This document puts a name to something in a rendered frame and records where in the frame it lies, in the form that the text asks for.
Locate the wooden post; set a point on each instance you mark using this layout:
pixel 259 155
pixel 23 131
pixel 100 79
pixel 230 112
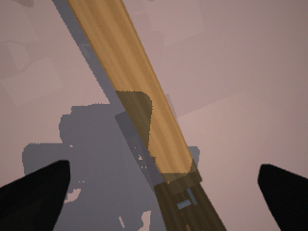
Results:
pixel 180 214

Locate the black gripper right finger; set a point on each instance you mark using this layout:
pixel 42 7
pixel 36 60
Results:
pixel 286 195

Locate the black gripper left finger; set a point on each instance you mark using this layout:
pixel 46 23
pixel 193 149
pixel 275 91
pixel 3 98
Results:
pixel 34 202

